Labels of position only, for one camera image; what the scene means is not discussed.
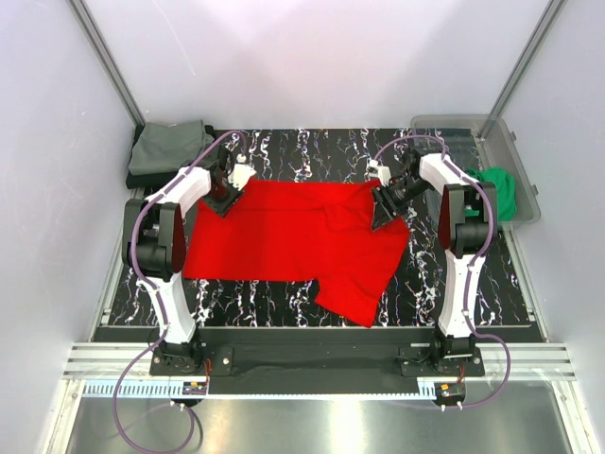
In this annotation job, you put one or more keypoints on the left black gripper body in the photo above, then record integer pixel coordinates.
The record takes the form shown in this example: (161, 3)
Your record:
(221, 199)

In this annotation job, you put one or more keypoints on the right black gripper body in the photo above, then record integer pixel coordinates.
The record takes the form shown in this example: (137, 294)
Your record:
(398, 195)

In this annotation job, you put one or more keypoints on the red t shirt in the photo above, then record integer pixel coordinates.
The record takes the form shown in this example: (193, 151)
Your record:
(295, 232)

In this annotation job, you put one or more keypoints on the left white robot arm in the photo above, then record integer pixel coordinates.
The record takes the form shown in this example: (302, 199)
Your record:
(155, 248)

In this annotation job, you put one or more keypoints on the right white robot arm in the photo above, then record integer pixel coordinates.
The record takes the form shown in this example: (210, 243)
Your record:
(467, 224)

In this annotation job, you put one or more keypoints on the folded grey t shirt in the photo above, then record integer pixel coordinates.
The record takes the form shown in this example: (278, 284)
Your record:
(166, 148)

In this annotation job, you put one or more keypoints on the folded black t shirt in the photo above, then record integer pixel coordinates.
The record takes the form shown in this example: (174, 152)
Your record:
(155, 179)

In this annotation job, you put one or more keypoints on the clear plastic bin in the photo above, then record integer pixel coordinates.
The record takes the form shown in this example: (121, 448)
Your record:
(480, 142)

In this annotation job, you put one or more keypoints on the green t shirt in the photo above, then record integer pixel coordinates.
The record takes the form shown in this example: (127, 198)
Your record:
(505, 186)

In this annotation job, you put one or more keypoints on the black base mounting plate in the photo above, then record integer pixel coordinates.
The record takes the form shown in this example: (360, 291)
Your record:
(378, 379)

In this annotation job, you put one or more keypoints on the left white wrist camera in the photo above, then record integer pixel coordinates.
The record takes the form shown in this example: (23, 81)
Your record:
(242, 172)

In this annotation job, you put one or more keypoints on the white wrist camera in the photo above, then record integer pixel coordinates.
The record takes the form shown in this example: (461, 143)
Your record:
(378, 172)
(242, 172)

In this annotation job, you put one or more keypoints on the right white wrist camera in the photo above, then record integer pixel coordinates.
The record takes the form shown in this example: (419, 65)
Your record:
(378, 172)

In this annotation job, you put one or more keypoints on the aluminium frame rail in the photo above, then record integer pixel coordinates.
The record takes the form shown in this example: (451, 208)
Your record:
(527, 361)

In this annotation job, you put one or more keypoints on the left aluminium corner post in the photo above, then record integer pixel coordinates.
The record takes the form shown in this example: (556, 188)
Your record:
(102, 51)

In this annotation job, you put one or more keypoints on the aluminium corner post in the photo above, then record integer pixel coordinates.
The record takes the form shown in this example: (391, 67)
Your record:
(102, 51)
(536, 39)

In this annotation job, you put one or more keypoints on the white slotted cable duct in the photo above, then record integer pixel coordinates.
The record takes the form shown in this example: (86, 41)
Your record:
(179, 389)

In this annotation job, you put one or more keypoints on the right aluminium corner post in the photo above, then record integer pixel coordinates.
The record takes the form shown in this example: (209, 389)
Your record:
(536, 39)

